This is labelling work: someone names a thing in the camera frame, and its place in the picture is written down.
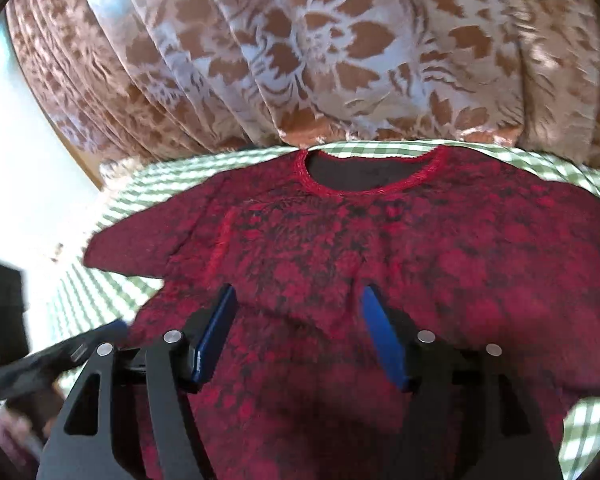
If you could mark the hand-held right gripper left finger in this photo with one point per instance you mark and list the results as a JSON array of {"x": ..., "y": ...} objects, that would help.
[{"x": 214, "y": 336}]

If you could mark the green white checked cloth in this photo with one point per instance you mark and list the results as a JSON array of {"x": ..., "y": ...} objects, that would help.
[{"x": 97, "y": 292}]

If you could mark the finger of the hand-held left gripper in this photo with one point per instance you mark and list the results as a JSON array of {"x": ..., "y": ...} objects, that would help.
[{"x": 60, "y": 357}]

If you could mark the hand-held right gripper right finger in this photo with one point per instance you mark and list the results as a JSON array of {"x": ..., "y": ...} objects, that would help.
[{"x": 384, "y": 340}]

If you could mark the brown floral curtain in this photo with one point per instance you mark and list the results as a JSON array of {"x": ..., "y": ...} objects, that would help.
[{"x": 300, "y": 50}]

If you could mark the red black patterned shirt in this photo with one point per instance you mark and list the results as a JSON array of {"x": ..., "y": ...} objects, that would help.
[{"x": 330, "y": 240}]

